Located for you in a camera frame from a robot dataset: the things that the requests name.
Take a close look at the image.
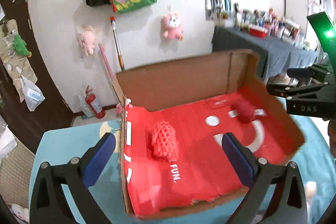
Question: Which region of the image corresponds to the grey covered side table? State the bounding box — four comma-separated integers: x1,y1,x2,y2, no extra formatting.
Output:
211,26,318,82

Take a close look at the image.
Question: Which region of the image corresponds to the red knitted soft toy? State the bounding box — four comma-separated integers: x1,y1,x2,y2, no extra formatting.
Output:
231,98,266,123

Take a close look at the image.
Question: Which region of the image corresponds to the red fire extinguisher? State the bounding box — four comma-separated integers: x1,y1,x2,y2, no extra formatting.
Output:
85,85,105,119

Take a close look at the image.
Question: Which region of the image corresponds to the pink plush pig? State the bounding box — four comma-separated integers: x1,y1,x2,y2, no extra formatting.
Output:
76,24,96,56

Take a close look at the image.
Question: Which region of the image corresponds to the mop handle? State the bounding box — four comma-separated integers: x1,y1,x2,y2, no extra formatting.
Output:
110,16,125,71

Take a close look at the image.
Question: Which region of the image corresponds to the dark brown door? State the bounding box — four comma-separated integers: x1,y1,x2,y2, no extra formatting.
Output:
1,0,74,152

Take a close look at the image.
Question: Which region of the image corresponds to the green plush crocodile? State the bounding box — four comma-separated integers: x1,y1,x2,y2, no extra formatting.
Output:
13,35,32,58

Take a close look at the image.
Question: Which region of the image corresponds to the red basin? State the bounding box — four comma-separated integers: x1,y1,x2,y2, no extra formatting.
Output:
248,24,268,39

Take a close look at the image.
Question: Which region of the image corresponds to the pink plush fox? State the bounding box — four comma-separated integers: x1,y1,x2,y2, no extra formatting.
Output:
161,11,184,41

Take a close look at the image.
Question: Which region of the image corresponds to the red foam fruit net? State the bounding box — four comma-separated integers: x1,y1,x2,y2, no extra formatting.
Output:
151,121,179,162

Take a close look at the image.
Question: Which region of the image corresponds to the plastic bag on door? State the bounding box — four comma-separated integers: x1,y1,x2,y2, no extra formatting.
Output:
21,76,45,112

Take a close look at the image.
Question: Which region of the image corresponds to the cardboard box red lining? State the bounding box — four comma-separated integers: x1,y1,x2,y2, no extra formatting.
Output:
113,50,305,220

